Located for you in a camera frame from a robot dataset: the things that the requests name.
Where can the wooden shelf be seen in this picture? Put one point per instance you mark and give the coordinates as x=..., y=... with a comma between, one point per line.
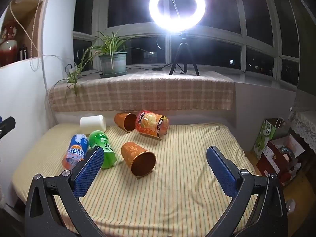
x=29, y=17

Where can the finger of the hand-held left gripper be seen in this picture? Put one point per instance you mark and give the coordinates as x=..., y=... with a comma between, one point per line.
x=7, y=125

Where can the white cup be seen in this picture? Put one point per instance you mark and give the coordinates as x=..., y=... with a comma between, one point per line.
x=91, y=123

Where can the blue and orange printed cup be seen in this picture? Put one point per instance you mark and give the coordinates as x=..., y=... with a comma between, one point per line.
x=75, y=151

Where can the black tripod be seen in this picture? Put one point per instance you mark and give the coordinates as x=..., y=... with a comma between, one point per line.
x=184, y=45

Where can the red and white vase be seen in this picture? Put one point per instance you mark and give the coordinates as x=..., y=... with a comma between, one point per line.
x=7, y=49

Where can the green and white carton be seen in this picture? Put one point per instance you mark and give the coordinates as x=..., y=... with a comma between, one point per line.
x=264, y=138

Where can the checkered beige cloth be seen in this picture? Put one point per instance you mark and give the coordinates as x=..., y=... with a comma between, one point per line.
x=148, y=91

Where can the copper patterned cup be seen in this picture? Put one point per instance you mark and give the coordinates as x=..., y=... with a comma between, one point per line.
x=122, y=119
x=135, y=156

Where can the white lace cloth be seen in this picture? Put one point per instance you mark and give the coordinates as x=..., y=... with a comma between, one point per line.
x=305, y=126

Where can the spider plant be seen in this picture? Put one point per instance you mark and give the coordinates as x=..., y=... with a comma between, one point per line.
x=108, y=43

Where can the striped yellow bed sheet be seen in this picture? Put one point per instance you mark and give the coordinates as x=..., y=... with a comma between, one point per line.
x=172, y=190

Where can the dark bottle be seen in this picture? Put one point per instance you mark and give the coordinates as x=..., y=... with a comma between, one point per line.
x=22, y=52

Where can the green plant saucer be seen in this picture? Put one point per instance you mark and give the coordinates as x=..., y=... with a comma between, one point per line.
x=112, y=75

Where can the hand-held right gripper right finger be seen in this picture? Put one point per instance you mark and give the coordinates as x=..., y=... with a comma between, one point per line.
x=222, y=172

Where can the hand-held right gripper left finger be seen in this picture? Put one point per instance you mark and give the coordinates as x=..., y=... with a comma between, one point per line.
x=90, y=170

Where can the red cardboard box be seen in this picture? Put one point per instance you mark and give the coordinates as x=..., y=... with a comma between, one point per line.
x=274, y=158

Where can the grey-green plant pot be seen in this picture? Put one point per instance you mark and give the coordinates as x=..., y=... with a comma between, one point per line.
x=113, y=63

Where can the orange fruit print cup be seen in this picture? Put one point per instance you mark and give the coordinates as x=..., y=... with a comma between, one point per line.
x=150, y=124

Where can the green printed cup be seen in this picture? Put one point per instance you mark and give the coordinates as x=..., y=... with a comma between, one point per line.
x=100, y=139

